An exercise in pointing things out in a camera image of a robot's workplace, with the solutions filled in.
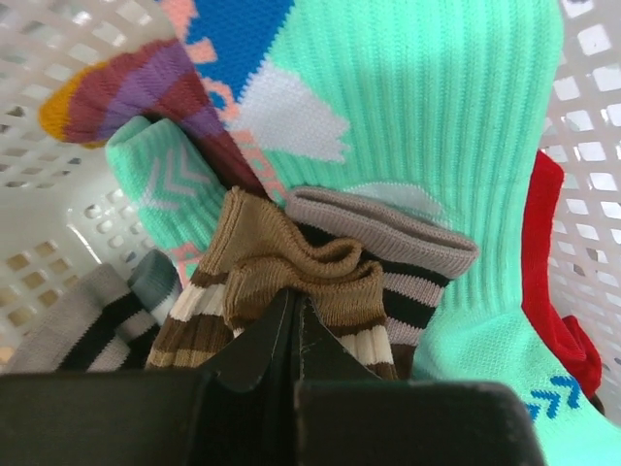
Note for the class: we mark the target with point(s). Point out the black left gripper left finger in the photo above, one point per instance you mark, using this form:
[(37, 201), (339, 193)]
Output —
[(233, 410)]

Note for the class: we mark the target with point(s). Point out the brown striped sock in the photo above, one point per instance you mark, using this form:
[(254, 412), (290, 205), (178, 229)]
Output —
[(257, 251)]

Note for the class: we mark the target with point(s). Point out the mint green sock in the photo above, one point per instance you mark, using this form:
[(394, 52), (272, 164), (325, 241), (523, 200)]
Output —
[(177, 196), (434, 107)]

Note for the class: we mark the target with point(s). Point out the white plastic basket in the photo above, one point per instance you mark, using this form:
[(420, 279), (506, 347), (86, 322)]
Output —
[(62, 212)]

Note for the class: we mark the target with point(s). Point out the grey black striped sock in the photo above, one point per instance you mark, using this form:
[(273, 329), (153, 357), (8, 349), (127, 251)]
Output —
[(418, 258)]

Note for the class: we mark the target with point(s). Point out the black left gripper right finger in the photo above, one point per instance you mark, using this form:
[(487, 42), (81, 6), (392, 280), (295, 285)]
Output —
[(345, 415)]

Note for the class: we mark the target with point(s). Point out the maroon purple striped sock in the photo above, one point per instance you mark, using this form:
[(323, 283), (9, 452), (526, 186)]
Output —
[(156, 81)]

